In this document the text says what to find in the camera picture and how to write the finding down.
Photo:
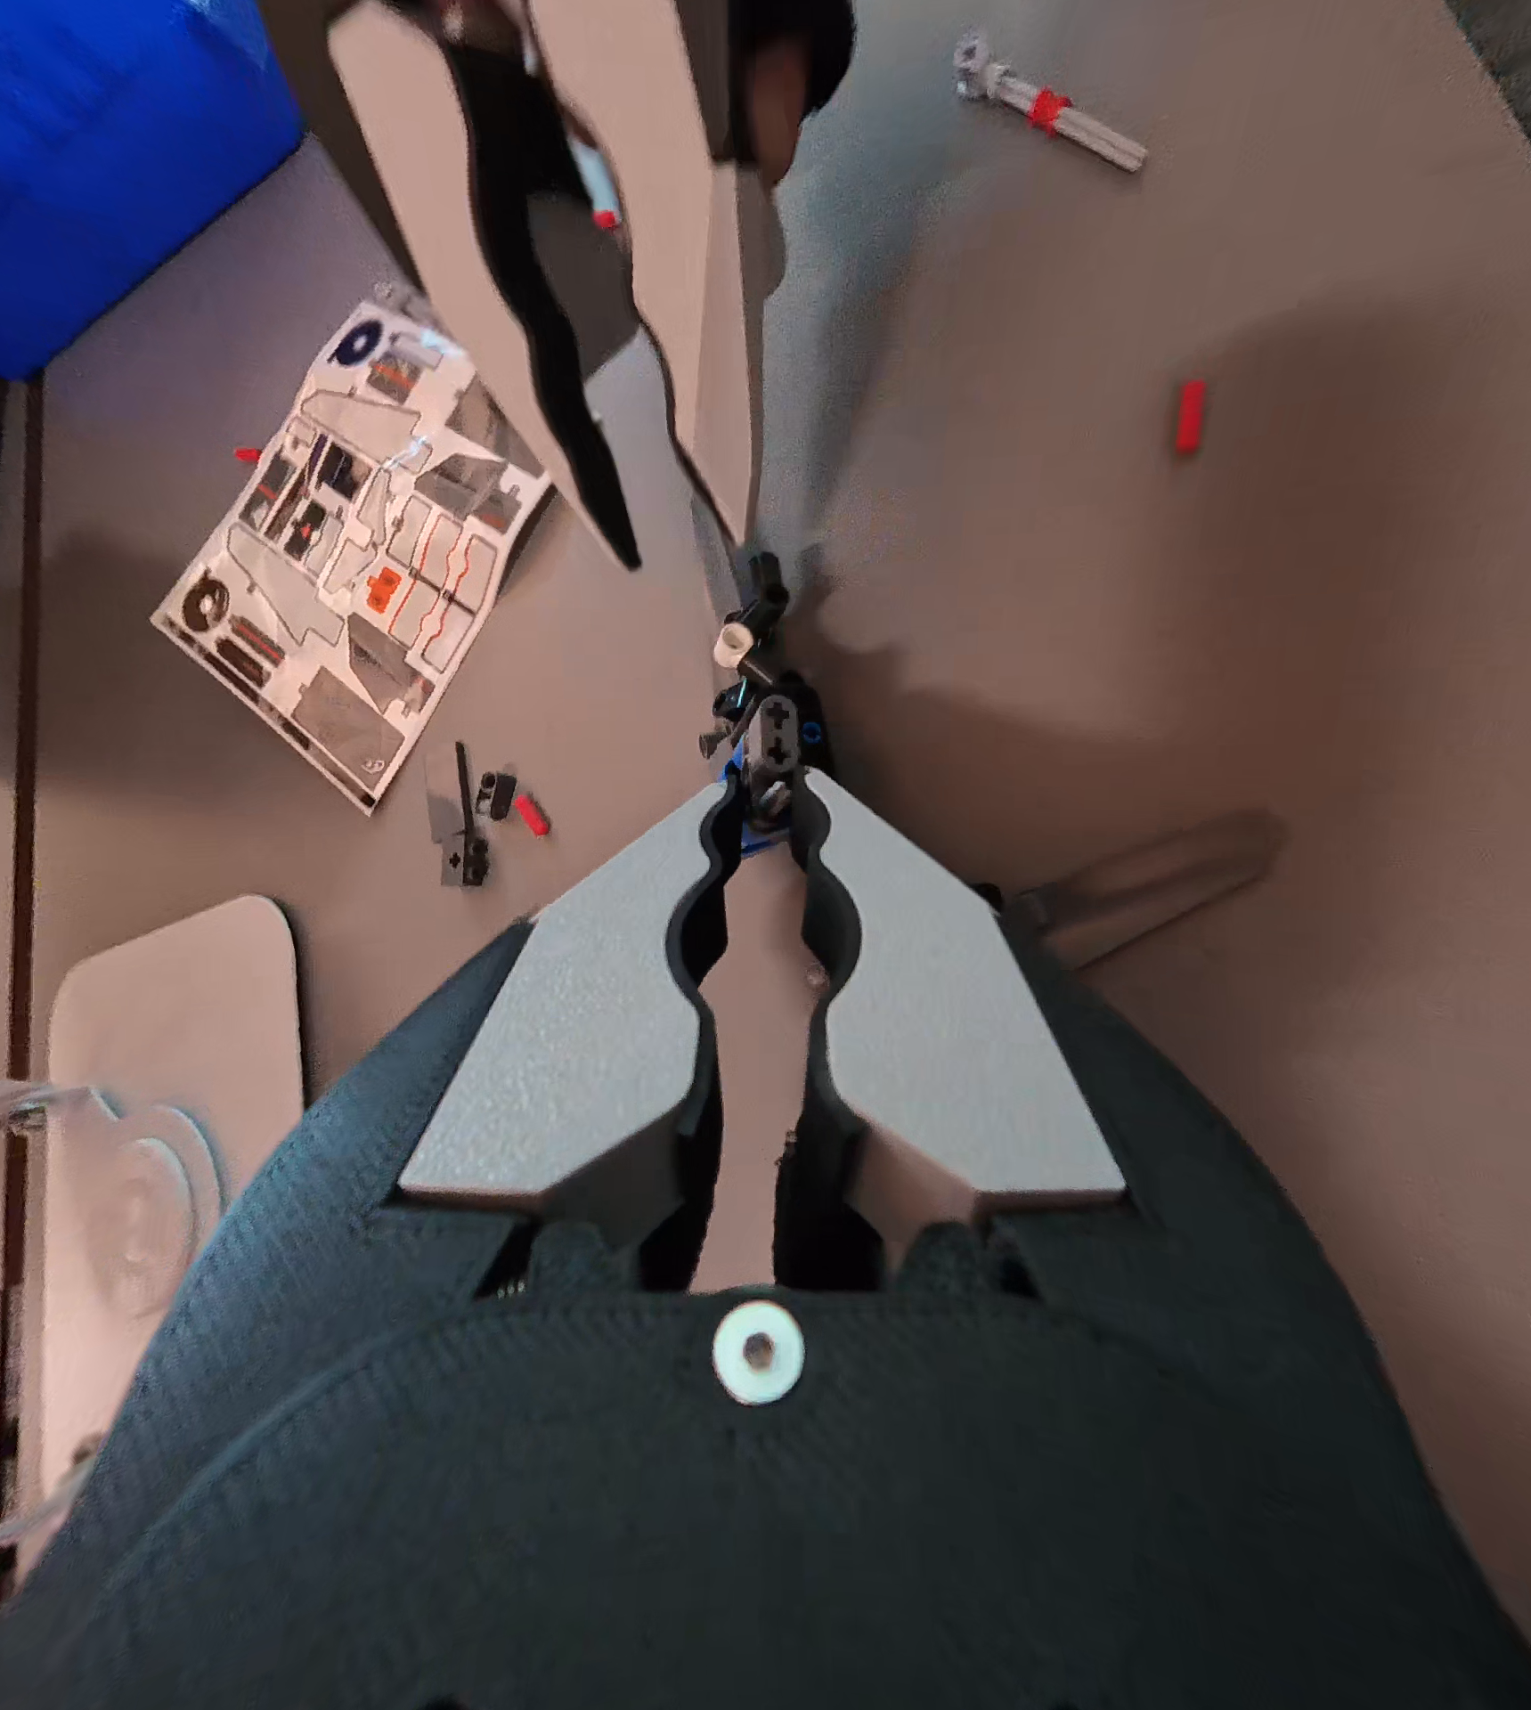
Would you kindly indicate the grey lego cross-hole brick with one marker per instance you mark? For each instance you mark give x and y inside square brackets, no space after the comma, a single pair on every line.
[464,863]

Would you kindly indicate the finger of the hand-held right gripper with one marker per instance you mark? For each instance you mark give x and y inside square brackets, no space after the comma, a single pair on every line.
[658,134]
[431,161]

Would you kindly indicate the grey lego blade assembly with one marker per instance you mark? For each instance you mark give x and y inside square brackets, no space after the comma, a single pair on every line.
[1166,875]

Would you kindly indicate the small grey lego liftarm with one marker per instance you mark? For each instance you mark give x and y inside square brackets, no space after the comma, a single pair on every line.
[495,791]

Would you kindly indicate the long red lego pin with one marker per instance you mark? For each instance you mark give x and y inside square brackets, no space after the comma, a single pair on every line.
[1189,417]

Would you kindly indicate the silver monitor stand base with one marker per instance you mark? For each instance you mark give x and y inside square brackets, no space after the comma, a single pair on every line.
[176,989]

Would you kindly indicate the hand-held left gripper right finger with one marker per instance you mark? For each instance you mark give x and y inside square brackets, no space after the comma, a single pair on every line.
[965,1069]

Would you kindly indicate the person's right hand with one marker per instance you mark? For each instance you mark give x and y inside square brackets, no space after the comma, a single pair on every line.
[778,107]

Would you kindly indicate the grey lego flat tile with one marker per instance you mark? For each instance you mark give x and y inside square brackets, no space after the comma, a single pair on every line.
[443,802]

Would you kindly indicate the lego sticker sheet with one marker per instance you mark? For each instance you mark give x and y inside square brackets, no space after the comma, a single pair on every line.
[350,574]

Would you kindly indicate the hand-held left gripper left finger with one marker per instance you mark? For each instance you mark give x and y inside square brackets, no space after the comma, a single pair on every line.
[564,1069]

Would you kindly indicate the blue plastic box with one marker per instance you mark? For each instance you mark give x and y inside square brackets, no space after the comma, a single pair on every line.
[69,161]

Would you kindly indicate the white lego axle red bush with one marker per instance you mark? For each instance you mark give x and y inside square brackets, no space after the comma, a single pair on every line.
[1059,115]

